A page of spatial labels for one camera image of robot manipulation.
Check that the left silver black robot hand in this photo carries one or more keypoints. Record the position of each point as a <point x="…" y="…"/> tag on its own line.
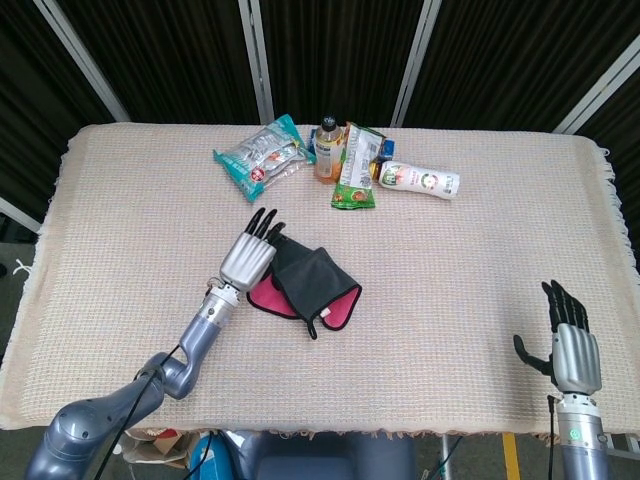
<point x="245" y="260"/>

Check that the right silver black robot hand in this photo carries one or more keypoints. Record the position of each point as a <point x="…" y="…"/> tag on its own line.
<point x="577" y="360"/>

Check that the black and pink towel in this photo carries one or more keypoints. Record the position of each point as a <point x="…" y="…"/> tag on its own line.
<point x="310" y="280"/>

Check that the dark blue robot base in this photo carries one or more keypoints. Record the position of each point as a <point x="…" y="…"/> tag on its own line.
<point x="330" y="462"/>

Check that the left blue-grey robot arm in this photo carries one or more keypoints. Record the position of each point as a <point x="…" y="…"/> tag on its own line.
<point x="200" y="335"/>

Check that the teal silver snack packet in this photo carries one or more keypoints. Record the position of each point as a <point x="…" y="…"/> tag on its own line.
<point x="265" y="155"/>

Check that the beige waffle tablecloth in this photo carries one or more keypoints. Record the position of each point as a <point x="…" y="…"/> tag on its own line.
<point x="150" y="200"/>

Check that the orange juice bottle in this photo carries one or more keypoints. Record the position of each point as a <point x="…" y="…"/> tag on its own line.
<point x="327" y="155"/>

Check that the green white snack packet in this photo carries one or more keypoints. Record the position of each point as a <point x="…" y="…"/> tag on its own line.
<point x="355" y="170"/>

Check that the silver table leg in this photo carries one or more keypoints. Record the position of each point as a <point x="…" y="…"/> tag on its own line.
<point x="448" y="457"/>

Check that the white drink bottle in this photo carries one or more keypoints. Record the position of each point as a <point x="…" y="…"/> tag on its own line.
<point x="425" y="180"/>

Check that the brown cardboard box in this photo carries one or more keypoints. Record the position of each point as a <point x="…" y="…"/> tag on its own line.
<point x="165" y="445"/>

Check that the bright blue bag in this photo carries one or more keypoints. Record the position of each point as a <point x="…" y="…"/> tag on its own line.
<point x="210" y="462"/>

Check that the dark pleated curtain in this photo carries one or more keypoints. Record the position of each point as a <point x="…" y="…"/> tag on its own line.
<point x="175" y="50"/>

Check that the white metal frame post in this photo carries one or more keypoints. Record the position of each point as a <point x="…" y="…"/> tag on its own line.
<point x="20" y="215"/>
<point x="600" y="87"/>
<point x="255" y="60"/>
<point x="80" y="55"/>
<point x="415" y="60"/>

